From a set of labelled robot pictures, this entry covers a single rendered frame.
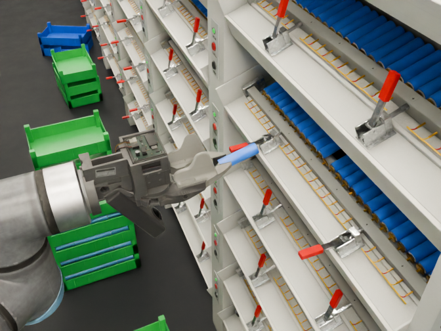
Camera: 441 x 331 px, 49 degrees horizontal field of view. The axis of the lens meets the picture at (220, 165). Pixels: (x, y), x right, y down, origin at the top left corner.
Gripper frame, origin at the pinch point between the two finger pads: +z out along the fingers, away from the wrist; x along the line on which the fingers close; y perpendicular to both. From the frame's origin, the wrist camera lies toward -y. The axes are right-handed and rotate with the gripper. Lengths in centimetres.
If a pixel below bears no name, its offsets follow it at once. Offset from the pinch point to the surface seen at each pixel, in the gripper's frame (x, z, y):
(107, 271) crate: 71, -21, -100
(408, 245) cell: -20.9, 19.5, -4.9
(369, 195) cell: -10.6, 20.3, -4.7
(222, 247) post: 30, 10, -56
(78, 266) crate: 71, -31, -92
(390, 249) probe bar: -20.4, 16.9, -5.2
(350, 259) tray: -17.3, 13.2, -9.2
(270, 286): 8, 14, -49
